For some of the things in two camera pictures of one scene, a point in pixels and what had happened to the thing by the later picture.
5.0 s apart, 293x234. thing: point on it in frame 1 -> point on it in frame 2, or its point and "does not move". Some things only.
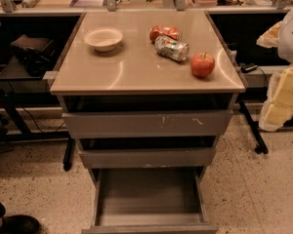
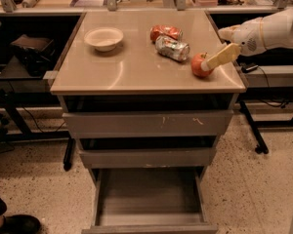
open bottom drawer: x=148 y=201 does not move
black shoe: x=18 y=224 does not move
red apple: x=202 y=64 does not move
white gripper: x=292 y=38 -> x=248 y=37
